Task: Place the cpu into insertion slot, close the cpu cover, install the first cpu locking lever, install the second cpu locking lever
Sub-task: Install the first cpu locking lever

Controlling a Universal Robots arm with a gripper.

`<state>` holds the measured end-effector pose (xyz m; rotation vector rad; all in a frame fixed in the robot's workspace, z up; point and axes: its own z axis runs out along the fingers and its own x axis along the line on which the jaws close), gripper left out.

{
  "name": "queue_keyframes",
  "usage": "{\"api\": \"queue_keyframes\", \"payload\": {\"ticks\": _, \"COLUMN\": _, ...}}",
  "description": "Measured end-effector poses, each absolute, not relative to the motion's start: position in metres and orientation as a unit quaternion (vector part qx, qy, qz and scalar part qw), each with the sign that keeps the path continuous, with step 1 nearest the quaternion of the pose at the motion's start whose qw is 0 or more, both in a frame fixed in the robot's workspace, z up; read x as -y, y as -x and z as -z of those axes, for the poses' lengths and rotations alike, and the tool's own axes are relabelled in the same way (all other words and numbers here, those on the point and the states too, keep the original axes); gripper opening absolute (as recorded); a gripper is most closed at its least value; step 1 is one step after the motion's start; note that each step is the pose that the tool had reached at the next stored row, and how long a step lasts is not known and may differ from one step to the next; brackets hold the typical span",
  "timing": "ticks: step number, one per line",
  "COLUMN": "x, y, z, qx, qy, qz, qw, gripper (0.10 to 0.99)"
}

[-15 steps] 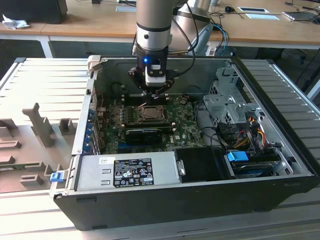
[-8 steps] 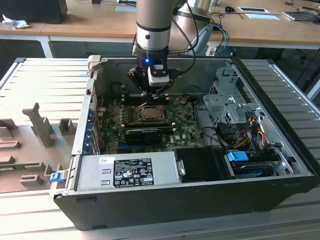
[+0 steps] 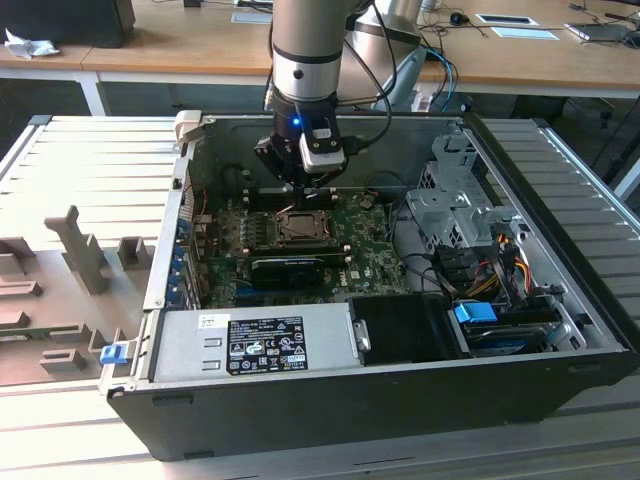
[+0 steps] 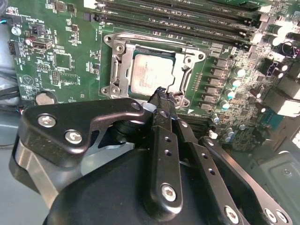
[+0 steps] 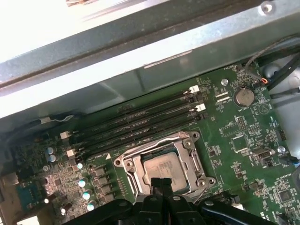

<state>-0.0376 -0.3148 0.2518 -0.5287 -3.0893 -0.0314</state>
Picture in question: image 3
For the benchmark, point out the green RAM stick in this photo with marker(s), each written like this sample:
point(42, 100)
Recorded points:
point(50, 332)

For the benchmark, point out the black CPU socket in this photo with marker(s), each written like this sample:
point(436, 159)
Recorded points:
point(300, 239)

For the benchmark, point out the black graphics card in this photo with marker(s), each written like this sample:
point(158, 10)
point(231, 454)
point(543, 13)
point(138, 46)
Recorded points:
point(287, 274)

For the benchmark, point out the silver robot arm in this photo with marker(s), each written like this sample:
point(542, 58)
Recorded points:
point(305, 40)

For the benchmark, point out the black RAM slot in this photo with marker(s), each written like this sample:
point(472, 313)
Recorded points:
point(300, 251)
point(265, 201)
point(265, 196)
point(265, 206)
point(265, 191)
point(300, 245)

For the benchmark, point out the green motherboard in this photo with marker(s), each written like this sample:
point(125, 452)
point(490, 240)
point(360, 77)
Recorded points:
point(370, 260)

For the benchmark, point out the silver power supply unit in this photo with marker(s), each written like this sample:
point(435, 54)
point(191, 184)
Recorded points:
point(185, 350)

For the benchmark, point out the grey notebook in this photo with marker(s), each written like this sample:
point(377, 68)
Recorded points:
point(597, 32)

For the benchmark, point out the crumpled white paper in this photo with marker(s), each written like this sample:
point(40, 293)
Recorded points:
point(30, 46)

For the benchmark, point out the black computer box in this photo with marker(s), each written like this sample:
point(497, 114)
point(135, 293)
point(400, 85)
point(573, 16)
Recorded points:
point(60, 20)

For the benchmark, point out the silver green CPU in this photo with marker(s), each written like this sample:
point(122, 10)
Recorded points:
point(302, 224)

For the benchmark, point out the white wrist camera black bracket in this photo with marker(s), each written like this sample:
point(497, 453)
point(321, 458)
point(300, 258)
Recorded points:
point(322, 155)

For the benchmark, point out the thin metal locking lever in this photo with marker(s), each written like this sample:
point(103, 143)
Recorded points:
point(287, 208)

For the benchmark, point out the blue plastic latch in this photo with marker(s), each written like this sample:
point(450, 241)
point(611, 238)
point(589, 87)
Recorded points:
point(112, 354)

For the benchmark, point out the black silver PC case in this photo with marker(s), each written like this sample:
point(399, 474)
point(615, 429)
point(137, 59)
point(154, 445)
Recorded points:
point(300, 415)

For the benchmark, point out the grey parts rack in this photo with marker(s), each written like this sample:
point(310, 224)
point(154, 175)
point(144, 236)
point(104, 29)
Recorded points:
point(75, 310)

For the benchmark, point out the wooden desk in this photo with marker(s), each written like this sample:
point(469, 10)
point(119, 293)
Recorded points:
point(200, 45)

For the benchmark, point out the round silver coin battery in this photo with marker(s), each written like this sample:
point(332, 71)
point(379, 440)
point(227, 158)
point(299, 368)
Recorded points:
point(367, 201)

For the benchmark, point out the blue disk carrier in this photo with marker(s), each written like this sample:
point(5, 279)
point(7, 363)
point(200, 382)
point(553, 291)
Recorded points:
point(472, 312)

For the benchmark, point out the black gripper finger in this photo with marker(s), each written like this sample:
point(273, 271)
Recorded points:
point(325, 181)
point(277, 160)

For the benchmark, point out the silver metal drive cage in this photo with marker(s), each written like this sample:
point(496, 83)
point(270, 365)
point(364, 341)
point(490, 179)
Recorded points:
point(450, 215)

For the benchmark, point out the black computer mouse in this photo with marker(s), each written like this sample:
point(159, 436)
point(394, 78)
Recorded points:
point(456, 19)

